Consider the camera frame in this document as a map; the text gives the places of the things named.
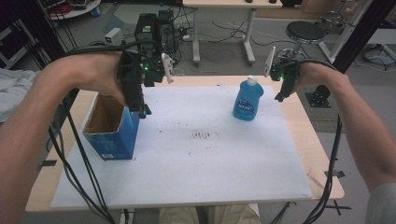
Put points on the person's right hand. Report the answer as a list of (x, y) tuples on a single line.
[(316, 74)]

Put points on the person's left hand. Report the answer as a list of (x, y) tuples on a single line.
[(90, 71)]

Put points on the person's grey sleeve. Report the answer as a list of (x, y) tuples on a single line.
[(383, 205)]

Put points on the blue dish soap bottle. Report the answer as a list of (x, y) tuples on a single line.
[(247, 99)]

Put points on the white cloth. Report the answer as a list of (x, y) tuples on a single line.
[(15, 90)]

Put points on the black tape piece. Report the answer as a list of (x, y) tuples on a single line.
[(48, 163), (334, 174)]

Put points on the person's beige trousers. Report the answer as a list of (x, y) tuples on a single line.
[(230, 214)]

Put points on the black metal frame post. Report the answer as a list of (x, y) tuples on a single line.
[(40, 28), (361, 31)]

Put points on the black computer tower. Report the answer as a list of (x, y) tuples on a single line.
[(155, 28)]

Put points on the white table mat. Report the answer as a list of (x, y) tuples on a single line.
[(202, 155)]

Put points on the white metal stand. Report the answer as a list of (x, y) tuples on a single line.
[(342, 34)]

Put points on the black floor plate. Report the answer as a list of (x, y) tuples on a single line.
[(319, 96)]

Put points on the round white table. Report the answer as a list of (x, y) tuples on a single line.
[(77, 11)]

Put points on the small white box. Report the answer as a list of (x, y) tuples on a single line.
[(112, 34)]

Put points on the blue cardboard box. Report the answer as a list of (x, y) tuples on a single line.
[(116, 140)]

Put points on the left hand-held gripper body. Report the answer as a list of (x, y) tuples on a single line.
[(149, 70)]

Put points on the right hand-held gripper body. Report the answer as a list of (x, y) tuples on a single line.
[(288, 71)]

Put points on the black round stool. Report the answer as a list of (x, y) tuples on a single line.
[(305, 31)]

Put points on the white-legged desk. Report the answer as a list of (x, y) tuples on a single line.
[(230, 3)]

